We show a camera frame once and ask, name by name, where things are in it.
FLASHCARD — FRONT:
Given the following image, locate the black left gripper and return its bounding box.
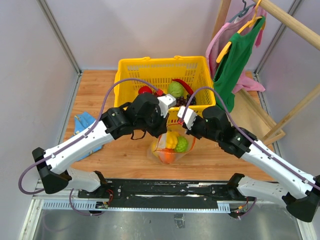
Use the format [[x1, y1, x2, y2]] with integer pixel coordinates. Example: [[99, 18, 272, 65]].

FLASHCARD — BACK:
[[136, 106, 170, 139]]

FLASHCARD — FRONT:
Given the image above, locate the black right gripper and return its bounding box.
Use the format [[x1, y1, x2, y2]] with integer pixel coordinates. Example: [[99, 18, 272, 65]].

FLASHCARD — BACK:
[[182, 114, 221, 143]]

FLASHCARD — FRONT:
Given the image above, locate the yellow bell pepper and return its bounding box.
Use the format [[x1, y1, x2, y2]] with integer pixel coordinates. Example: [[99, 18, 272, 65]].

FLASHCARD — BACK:
[[165, 131, 180, 149]]

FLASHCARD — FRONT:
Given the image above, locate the green sugar apple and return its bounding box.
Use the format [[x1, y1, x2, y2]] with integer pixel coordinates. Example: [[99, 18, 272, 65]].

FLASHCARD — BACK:
[[174, 136, 189, 153]]

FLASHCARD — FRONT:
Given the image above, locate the clear zip top bag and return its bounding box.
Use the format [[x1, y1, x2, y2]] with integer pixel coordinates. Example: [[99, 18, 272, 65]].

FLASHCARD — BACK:
[[147, 123, 196, 165]]

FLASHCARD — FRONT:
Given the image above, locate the orange fruit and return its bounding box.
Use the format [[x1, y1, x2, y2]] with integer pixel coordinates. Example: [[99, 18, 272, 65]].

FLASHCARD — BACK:
[[158, 148, 176, 164]]

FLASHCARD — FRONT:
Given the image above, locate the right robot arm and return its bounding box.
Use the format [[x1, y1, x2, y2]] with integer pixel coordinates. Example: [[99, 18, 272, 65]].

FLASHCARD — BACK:
[[177, 106, 320, 223]]

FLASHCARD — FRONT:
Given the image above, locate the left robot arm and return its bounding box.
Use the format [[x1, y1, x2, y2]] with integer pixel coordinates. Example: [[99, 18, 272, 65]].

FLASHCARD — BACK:
[[32, 93, 176, 198]]

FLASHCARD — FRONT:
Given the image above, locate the green tank top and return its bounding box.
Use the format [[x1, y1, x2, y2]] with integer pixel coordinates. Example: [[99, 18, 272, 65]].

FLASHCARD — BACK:
[[213, 16, 266, 112]]

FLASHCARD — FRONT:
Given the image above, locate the red apple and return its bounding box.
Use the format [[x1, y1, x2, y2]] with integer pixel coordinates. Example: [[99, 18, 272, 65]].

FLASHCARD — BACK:
[[138, 85, 153, 95]]

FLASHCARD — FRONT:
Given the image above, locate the dark grape bunch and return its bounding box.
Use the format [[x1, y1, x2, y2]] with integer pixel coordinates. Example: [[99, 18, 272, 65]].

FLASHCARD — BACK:
[[175, 94, 197, 107]]

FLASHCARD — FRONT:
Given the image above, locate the green cabbage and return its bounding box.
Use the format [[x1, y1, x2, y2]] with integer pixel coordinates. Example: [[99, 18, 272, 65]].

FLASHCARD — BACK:
[[167, 81, 185, 98]]

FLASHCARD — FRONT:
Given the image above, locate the yellow plastic basket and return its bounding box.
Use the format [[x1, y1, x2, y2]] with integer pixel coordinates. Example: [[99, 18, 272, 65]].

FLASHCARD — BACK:
[[113, 56, 216, 124]]

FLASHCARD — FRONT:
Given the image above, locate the red chili pepper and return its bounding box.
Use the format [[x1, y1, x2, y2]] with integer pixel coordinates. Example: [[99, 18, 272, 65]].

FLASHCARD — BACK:
[[172, 78, 194, 95]]

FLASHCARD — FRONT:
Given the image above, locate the blue cloth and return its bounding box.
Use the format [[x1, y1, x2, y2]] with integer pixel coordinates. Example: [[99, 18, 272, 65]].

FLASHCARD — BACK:
[[71, 111, 103, 162]]

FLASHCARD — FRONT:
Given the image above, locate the pink shirt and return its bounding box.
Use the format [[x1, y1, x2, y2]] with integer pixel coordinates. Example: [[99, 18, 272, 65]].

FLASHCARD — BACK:
[[205, 8, 265, 94]]

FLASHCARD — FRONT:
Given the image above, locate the yellow hanger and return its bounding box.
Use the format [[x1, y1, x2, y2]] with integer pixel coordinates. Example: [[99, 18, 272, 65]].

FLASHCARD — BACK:
[[216, 0, 262, 64]]

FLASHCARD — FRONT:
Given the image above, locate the grey hanger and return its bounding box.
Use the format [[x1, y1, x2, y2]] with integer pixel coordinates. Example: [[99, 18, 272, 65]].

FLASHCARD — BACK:
[[228, 0, 256, 23]]

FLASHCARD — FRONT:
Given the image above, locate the wooden clothes rack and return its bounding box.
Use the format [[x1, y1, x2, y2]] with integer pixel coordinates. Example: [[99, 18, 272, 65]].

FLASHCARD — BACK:
[[211, 0, 320, 157]]

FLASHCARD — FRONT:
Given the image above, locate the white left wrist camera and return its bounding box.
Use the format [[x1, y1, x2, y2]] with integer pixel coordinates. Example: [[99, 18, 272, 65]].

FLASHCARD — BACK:
[[157, 94, 177, 118]]

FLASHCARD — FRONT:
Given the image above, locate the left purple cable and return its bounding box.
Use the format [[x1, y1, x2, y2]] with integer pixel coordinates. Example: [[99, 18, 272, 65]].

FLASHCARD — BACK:
[[18, 77, 165, 217]]

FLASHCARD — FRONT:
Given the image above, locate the purple cable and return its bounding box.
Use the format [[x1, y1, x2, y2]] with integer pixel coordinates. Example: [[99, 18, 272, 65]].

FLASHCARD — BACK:
[[177, 86, 320, 221], [18, 77, 165, 217]]

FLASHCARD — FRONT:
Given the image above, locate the white cable duct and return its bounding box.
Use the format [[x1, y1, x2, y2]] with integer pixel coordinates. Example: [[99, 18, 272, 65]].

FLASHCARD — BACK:
[[41, 201, 231, 213]]

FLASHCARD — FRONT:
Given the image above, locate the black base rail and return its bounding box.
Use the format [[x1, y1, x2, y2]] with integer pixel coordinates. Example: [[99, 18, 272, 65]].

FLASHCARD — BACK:
[[77, 178, 248, 210]]

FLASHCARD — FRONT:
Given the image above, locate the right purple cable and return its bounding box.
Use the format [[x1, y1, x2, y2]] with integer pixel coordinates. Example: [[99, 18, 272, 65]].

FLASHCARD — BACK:
[[177, 86, 320, 221]]

